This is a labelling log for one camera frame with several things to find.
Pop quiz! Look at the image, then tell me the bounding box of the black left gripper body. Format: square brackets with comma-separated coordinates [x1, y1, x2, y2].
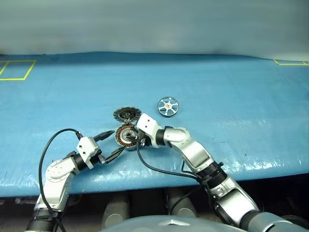
[89, 136, 109, 165]

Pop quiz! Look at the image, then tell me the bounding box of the yellow tape rectangle outline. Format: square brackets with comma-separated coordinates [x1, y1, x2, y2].
[0, 59, 37, 81]

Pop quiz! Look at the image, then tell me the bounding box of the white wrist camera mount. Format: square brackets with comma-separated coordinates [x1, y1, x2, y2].
[135, 113, 163, 148]
[76, 136, 102, 170]

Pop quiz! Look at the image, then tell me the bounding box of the blue plastic table cover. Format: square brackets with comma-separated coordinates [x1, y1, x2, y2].
[0, 51, 309, 198]

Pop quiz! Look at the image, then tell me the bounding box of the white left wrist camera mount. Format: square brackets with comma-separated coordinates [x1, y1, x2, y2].
[76, 136, 102, 170]

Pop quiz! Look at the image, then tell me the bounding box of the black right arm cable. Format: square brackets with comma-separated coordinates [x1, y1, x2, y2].
[135, 143, 206, 188]

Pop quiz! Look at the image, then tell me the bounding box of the round grey motor lid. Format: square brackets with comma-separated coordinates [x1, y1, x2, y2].
[112, 105, 142, 124]

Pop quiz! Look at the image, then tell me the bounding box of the grey rounded cylinder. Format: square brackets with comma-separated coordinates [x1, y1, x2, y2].
[101, 193, 131, 229]
[166, 188, 198, 218]

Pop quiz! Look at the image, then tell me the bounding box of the grey robot torso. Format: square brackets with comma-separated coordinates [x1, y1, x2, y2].
[102, 214, 246, 232]

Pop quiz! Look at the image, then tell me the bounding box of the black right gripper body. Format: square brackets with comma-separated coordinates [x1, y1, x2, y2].
[135, 130, 148, 148]

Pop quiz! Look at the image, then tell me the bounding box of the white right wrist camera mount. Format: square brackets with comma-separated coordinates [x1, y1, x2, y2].
[135, 113, 163, 148]

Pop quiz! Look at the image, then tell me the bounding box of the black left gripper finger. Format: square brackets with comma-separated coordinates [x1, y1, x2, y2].
[105, 147, 125, 165]
[93, 130, 115, 144]

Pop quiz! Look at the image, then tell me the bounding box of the motor housing with copper windings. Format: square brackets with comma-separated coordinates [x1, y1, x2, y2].
[113, 123, 142, 153]

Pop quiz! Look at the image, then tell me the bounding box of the silver spoked rotor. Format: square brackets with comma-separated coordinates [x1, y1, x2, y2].
[157, 96, 180, 118]

